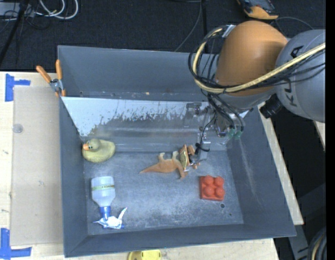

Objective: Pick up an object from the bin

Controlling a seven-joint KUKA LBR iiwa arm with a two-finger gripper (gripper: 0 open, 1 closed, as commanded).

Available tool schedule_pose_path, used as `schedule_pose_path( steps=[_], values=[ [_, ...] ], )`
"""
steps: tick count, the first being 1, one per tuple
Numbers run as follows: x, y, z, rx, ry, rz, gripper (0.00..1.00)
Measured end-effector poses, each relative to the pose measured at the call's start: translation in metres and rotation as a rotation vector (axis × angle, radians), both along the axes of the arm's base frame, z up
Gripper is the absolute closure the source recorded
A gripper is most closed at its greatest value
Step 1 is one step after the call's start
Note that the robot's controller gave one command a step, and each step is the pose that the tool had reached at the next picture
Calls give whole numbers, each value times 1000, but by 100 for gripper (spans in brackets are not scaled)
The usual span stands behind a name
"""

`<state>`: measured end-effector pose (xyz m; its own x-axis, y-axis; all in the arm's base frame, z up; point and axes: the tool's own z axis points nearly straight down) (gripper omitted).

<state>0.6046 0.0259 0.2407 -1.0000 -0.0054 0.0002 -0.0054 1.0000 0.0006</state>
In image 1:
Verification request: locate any black cylinder on white bracket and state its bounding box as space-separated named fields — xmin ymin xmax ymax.
xmin=258 ymin=93 xmax=284 ymax=119

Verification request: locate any white crumpled wrapper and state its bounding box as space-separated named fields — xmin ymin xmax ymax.
xmin=92 ymin=207 xmax=128 ymax=230

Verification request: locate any orange toy dinosaur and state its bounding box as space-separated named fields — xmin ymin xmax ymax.
xmin=139 ymin=144 xmax=201 ymax=181

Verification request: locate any pale wood board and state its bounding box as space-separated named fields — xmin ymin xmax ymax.
xmin=9 ymin=86 xmax=64 ymax=246

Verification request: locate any red toy brick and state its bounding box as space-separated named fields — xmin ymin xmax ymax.
xmin=199 ymin=174 xmax=226 ymax=203

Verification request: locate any clear plastic bottle blue cap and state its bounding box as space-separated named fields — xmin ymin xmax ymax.
xmin=90 ymin=175 xmax=116 ymax=222

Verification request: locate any grey metal bin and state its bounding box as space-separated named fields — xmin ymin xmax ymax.
xmin=56 ymin=45 xmax=298 ymax=258

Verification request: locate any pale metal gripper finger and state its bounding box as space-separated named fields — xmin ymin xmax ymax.
xmin=195 ymin=140 xmax=212 ymax=163
xmin=188 ymin=157 xmax=201 ymax=171

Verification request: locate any yellow rubber duck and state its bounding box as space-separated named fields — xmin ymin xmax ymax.
xmin=81 ymin=138 xmax=116 ymax=164

